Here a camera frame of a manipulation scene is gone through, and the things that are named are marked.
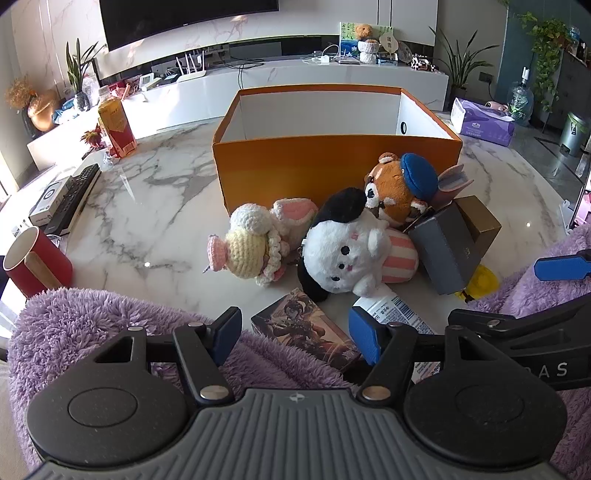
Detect white barcode packet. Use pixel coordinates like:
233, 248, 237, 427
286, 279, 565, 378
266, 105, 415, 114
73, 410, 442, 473
353, 295, 439, 384

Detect small landscape painting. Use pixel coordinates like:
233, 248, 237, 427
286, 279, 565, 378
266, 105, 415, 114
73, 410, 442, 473
339, 21, 393, 58

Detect silver trash bin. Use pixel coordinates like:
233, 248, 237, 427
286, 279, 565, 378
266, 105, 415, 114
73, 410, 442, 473
558, 111, 591, 158

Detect white router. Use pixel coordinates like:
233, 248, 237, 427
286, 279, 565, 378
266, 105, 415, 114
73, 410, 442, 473
175, 52, 217, 84

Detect illustrated card box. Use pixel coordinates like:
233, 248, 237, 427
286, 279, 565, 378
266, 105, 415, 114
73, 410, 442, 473
250, 288, 363, 372

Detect white panda plush toy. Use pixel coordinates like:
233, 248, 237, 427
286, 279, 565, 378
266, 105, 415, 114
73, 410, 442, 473
297, 187, 422, 301

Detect purple tissue pack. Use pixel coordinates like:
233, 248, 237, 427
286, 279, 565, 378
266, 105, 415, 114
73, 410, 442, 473
450, 98, 515, 148

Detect crochet bunny doll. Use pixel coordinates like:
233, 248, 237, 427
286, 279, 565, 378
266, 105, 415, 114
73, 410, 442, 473
206, 198, 319, 288

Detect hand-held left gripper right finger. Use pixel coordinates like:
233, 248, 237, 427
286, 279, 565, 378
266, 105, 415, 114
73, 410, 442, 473
349, 306, 511, 406

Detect teddy bear in white pot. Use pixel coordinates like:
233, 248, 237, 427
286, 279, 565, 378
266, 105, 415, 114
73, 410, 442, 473
355, 23, 380, 64

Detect green plant in glass vase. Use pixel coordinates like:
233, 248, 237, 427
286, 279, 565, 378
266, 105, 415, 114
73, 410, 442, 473
65, 39, 107, 112

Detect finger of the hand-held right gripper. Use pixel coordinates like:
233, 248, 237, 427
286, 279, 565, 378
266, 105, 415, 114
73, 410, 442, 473
534, 249, 591, 282
448, 294, 591, 352

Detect dark grey box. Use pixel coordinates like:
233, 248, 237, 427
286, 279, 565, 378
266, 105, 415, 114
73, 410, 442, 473
407, 200, 483, 296

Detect potted plant black pot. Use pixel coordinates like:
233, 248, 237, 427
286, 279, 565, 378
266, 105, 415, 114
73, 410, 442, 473
429, 25, 490, 112

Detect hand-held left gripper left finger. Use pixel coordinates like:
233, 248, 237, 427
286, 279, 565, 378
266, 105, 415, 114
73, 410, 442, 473
93, 308, 243, 407

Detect white flat box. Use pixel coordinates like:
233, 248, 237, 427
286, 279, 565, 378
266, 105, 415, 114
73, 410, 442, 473
28, 175, 75, 227

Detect white marble tv cabinet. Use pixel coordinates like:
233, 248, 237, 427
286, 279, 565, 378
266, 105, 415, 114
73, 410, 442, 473
27, 58, 450, 158

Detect red panda plush blue beret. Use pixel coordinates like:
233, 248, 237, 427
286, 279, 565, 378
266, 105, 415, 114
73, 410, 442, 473
363, 152, 439, 228

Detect white box with orange rim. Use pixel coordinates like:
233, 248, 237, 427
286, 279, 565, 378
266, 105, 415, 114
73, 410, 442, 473
212, 84, 463, 217

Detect copper vase dried flowers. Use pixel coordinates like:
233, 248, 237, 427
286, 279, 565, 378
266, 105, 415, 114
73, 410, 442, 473
4, 76, 58, 134

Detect hanging green vine plant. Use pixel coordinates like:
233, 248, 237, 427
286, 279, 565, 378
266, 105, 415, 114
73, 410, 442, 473
517, 11, 573, 112

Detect gold brown box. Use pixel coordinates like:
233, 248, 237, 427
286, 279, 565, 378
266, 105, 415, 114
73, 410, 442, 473
455, 195, 502, 259

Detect person's purple fuzzy clothing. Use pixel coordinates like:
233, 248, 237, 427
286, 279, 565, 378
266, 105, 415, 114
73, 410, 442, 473
8, 222, 591, 469

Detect red decorated box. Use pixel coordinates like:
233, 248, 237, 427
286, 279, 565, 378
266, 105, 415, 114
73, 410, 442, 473
99, 78, 139, 100

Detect red mug wooden handle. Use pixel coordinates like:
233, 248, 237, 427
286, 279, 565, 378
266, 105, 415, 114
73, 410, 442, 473
2, 226, 75, 298

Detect black television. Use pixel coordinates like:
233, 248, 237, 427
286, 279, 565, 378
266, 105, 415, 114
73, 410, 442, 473
99, 0, 280, 51

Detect black remote control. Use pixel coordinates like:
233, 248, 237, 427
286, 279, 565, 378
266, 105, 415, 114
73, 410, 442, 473
44, 164, 102, 236

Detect orange drink carton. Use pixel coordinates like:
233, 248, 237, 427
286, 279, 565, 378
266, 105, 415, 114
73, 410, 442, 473
97, 97, 138, 158

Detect yellow plastic toy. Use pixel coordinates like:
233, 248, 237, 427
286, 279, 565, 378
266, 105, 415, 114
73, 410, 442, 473
455, 264, 500, 303

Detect water bottle with pump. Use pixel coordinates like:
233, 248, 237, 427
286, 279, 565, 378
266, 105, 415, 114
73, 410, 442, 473
505, 67, 535, 127

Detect round wooden fan ornament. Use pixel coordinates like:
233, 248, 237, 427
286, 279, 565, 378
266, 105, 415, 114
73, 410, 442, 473
379, 30, 399, 63

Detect black cable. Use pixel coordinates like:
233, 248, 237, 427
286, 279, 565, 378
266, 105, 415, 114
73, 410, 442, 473
238, 60, 264, 90

